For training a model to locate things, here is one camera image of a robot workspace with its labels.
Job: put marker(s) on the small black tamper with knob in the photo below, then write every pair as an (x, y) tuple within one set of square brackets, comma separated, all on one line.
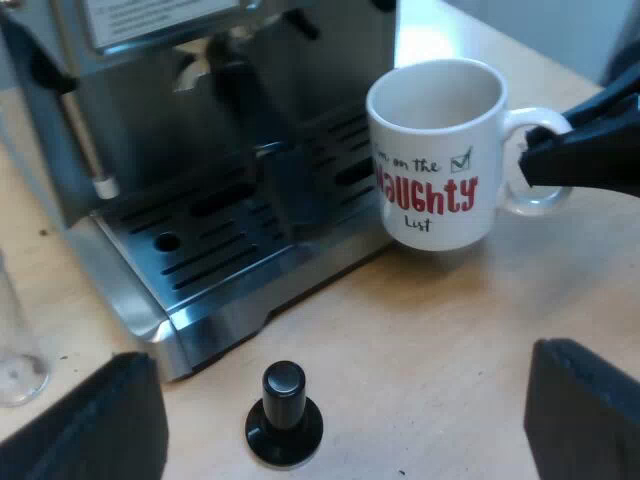
[(282, 415)]

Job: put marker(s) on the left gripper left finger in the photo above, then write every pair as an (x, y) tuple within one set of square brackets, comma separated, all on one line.
[(95, 425)]

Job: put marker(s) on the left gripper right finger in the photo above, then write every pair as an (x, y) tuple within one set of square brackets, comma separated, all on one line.
[(585, 415)]

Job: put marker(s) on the clear measuring glass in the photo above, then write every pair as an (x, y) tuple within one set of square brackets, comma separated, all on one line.
[(17, 370)]

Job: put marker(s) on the white mug red black print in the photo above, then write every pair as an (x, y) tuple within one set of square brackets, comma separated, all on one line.
[(430, 125)]

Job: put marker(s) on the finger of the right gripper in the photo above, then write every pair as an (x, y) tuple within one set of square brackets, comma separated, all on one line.
[(590, 160), (615, 107)]

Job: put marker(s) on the steel espresso machine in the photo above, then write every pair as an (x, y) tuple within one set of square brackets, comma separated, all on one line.
[(210, 165)]

